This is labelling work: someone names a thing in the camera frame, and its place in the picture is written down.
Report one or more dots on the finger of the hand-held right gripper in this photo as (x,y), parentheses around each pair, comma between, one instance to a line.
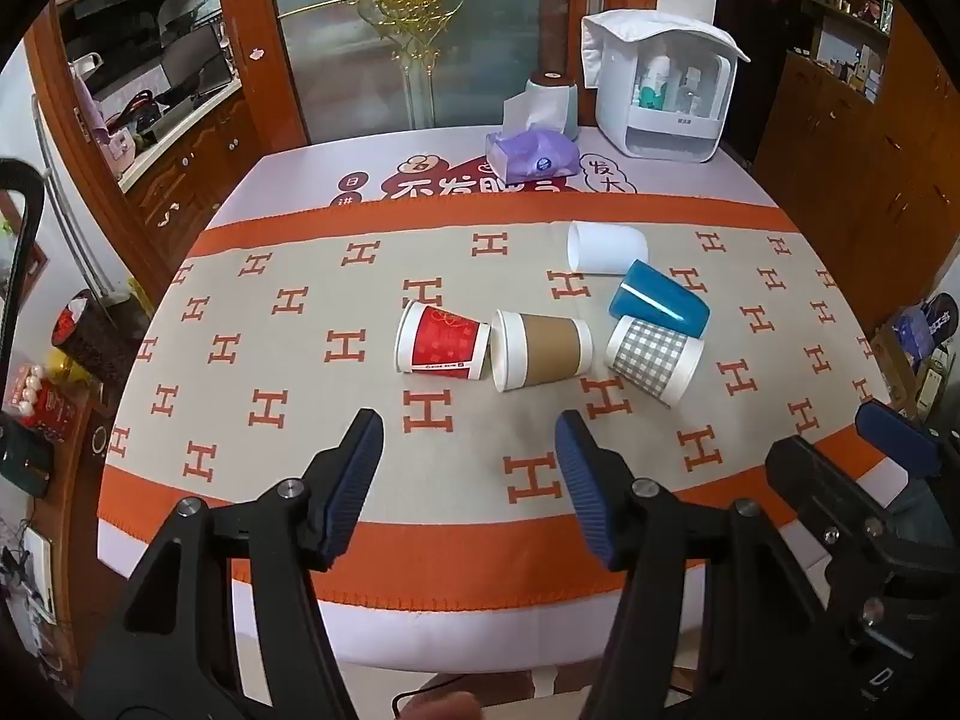
(832,499)
(900,439)

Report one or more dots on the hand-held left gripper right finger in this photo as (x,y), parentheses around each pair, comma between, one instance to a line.
(583,487)

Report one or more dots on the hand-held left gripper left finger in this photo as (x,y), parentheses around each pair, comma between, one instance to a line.
(351,484)

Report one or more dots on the brown sleeve paper cup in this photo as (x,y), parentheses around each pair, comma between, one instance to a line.
(547,349)

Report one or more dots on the grey checked paper cup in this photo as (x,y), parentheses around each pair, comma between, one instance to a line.
(649,354)

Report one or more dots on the red paper cup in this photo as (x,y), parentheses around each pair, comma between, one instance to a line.
(442,341)

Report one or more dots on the blue plastic cup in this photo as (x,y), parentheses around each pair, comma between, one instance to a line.
(664,300)

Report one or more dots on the white plastic cup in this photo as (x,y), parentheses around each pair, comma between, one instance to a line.
(607,247)

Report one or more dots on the blue printed box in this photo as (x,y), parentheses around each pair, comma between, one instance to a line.
(919,330)

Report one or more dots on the orange patterned blanket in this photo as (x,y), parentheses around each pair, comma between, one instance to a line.
(262,330)

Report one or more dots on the dark wicker basket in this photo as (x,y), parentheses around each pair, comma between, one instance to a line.
(94,334)

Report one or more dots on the red snack box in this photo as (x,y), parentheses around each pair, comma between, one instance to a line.
(37,401)

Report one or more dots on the printed table cover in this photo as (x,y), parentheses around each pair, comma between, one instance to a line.
(442,165)

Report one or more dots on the purple tissue pack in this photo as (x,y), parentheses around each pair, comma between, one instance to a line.
(536,157)

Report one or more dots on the wooden kitchen cabinet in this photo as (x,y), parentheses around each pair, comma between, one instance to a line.
(172,157)

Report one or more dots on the paper towel roll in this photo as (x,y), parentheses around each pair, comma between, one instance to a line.
(551,101)

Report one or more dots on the white cosmetics storage box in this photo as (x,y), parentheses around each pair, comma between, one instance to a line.
(660,101)

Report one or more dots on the wooden shelf with bottles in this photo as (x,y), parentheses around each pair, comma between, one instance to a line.
(851,22)

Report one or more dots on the pink kitchen appliance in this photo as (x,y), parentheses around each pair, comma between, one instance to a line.
(105,135)

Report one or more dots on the glass door with gold ornament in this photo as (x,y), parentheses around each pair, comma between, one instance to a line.
(420,45)

